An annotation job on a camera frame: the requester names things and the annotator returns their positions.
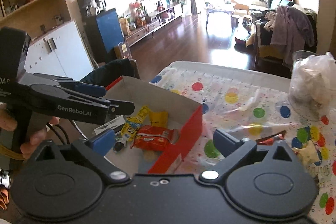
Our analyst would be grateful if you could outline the person's left hand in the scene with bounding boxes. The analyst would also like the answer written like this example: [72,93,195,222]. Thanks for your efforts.
[0,103,60,160]

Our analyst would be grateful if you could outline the white storage cabinet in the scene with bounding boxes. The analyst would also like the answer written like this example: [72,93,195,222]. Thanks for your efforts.
[25,20,94,80]

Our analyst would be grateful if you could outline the cream white snack bag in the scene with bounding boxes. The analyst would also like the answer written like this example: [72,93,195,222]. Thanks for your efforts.
[293,140,320,166]

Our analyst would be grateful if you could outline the red cardboard box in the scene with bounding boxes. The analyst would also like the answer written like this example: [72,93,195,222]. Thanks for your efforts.
[71,75,204,175]

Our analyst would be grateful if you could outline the clear plastic jar with bags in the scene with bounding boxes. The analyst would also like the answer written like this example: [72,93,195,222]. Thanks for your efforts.
[288,51,335,121]

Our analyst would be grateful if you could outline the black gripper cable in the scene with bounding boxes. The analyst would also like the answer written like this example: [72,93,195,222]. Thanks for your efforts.
[47,122,72,146]

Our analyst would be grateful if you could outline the blue-fronted black cabinet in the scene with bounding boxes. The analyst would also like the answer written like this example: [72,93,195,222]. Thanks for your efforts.
[77,0,124,63]

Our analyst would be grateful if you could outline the red instant noodle packet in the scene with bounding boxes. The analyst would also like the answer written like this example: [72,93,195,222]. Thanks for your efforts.
[131,126,179,152]

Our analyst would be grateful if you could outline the purple clothes on chair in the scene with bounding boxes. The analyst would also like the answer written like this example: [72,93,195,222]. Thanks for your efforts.
[268,6,315,66]

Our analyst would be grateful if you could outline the dark chair behind box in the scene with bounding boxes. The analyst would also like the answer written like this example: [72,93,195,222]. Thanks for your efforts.
[80,59,140,88]

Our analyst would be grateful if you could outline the small black round jelly cup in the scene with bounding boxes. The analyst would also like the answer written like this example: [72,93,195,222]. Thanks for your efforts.
[113,141,127,153]

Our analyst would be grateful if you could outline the yellow cartoon snack packet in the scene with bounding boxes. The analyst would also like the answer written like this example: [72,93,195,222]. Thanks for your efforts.
[121,105,169,141]

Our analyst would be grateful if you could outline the dark red foil snack bag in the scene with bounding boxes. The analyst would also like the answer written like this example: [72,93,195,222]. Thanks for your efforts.
[256,130,286,145]

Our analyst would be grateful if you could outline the colourful balloon tablecloth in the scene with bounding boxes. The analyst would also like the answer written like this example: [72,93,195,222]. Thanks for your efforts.
[152,66,335,223]

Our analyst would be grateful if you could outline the wooden coffee table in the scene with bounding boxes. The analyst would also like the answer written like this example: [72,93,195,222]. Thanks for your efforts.
[205,2,236,28]

